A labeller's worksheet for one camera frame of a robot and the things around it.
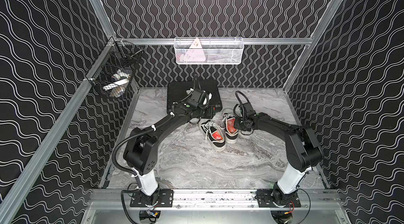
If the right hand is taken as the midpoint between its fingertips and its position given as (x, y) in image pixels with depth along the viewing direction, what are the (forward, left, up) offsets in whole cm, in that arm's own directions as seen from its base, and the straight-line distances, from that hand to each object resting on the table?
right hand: (236, 124), depth 97 cm
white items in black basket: (+2, +60, +32) cm, 68 cm away
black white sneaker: (-4, +17, +3) cm, 18 cm away
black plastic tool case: (+30, +41, -1) cm, 50 cm away
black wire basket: (+34, +73, +27) cm, 84 cm away
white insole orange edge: (-2, +4, +1) cm, 5 cm away
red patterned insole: (-8, +12, 0) cm, 15 cm away
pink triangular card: (+27, +25, +33) cm, 49 cm away
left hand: (-1, +14, +15) cm, 21 cm away
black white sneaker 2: (-10, +5, +1) cm, 11 cm away
